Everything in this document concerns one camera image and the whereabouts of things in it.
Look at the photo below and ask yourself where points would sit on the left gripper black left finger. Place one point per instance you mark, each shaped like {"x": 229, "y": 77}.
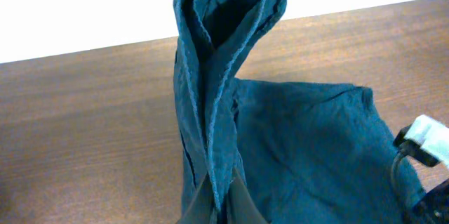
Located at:
{"x": 200, "y": 210}

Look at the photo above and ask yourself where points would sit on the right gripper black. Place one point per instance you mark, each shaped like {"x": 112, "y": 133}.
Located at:
{"x": 433, "y": 207}

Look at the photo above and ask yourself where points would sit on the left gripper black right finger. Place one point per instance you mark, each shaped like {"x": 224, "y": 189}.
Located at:
{"x": 240, "y": 206}

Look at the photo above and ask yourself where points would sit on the dark blue shorts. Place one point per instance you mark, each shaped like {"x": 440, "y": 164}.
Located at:
{"x": 307, "y": 152}

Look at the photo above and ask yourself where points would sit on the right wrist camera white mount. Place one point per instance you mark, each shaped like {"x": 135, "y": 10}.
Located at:
{"x": 429, "y": 140}

